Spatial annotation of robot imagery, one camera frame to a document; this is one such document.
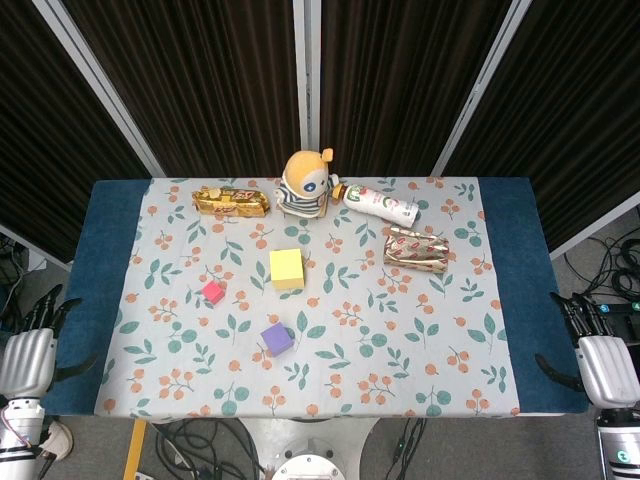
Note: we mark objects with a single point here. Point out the white sneaker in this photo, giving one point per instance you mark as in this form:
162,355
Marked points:
57,442

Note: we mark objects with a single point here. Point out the large yellow cube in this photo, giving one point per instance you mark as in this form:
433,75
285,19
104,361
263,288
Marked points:
286,267

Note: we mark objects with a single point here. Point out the yellow plush toy striped shirt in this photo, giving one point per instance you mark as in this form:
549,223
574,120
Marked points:
304,180

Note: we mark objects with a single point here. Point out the black power strip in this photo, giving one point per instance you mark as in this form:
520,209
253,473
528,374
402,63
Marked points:
620,309

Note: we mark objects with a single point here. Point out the small red cube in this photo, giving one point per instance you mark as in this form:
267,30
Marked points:
213,291

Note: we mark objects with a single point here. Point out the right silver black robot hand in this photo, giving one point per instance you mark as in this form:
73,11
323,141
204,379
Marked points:
610,370

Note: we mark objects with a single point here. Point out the gold red foil bag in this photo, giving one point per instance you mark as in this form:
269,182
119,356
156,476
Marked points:
415,249

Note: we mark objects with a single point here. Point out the purple cube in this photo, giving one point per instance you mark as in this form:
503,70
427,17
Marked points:
276,339

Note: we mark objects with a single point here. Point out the white bottle yellow cap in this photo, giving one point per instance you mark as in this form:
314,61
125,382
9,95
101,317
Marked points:
380,202

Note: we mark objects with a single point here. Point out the dark pleated partition panel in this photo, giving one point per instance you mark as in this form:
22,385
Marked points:
575,100
200,75
40,125
400,75

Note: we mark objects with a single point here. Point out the blue table cover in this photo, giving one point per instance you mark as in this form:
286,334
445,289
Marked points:
515,250

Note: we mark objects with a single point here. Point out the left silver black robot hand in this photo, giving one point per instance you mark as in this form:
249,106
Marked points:
27,360

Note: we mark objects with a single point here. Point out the floral fruit print tablecloth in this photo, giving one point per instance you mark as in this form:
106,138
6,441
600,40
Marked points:
350,350

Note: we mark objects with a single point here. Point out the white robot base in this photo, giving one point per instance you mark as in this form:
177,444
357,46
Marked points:
310,450

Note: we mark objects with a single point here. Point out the gold bread snack package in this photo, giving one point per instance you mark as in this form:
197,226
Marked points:
230,202

